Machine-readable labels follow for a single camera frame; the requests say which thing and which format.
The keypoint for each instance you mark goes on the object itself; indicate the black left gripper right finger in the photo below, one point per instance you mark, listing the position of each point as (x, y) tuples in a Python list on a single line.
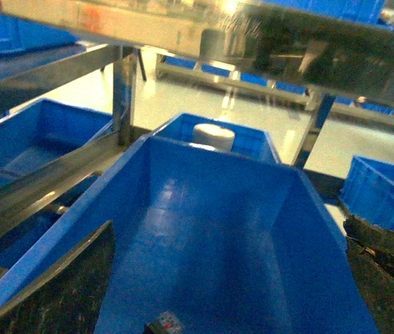
[(370, 253)]

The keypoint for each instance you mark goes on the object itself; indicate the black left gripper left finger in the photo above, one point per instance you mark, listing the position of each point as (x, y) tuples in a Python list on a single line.
[(67, 297)]

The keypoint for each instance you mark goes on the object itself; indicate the red push button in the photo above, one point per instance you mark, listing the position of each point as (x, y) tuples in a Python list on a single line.
[(166, 323)]

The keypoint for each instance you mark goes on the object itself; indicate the blue bin lower shelf right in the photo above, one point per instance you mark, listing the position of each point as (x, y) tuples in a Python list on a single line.
[(368, 191)]

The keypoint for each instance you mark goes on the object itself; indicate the blue bin shelf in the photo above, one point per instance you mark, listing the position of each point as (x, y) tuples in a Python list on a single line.
[(226, 243), (368, 191)]

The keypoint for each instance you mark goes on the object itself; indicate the blue bin lower shelf left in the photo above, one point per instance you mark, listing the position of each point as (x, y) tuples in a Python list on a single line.
[(226, 243)]

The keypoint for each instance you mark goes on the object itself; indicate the large blue bin left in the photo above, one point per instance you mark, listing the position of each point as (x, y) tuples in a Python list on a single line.
[(43, 132)]

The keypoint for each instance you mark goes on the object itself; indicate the blue bin behind target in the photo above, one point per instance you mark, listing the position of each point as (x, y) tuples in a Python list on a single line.
[(249, 141)]

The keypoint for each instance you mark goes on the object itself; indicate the stainless steel flow rack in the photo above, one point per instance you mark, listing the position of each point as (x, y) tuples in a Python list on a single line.
[(334, 56)]

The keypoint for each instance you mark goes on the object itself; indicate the white cylinder container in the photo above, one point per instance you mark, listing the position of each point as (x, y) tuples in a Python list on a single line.
[(213, 135)]

